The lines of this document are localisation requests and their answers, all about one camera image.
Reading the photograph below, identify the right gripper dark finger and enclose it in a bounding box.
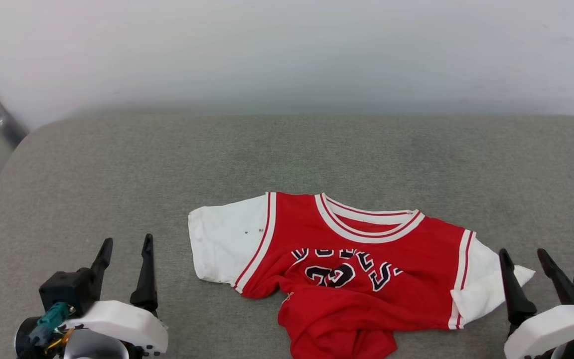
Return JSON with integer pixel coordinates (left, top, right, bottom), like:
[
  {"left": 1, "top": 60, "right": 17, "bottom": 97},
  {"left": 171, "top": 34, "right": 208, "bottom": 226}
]
[
  {"left": 499, "top": 248, "right": 537, "bottom": 328},
  {"left": 538, "top": 248, "right": 574, "bottom": 306}
]

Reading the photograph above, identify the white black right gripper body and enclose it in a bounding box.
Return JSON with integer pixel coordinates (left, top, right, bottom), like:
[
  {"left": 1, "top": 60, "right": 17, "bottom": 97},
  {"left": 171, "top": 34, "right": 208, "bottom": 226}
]
[{"left": 504, "top": 303, "right": 574, "bottom": 359}]

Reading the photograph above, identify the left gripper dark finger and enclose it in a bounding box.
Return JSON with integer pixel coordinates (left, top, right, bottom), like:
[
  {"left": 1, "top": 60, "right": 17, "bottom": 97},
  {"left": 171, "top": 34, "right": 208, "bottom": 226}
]
[
  {"left": 90, "top": 238, "right": 114, "bottom": 301},
  {"left": 130, "top": 233, "right": 159, "bottom": 315}
]

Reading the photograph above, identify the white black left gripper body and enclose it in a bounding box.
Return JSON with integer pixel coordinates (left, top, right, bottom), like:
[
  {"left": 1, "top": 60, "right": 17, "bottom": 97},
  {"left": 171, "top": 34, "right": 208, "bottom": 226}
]
[{"left": 62, "top": 300, "right": 169, "bottom": 356}]

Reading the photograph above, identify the red and white basketball jersey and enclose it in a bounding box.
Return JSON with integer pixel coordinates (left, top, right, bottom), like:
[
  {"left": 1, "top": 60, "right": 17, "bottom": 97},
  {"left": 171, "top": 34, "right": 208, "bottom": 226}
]
[{"left": 188, "top": 192, "right": 536, "bottom": 359}]

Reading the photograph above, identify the grey fabric sofa cushion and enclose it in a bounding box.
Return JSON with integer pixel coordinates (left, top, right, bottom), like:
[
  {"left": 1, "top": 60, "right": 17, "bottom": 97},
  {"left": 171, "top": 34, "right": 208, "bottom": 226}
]
[{"left": 0, "top": 114, "right": 574, "bottom": 359}]

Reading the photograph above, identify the teal left camera plug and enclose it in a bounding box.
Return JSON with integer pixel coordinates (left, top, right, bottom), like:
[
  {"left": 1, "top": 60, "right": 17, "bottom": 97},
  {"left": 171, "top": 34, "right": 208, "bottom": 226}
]
[{"left": 29, "top": 302, "right": 72, "bottom": 346}]

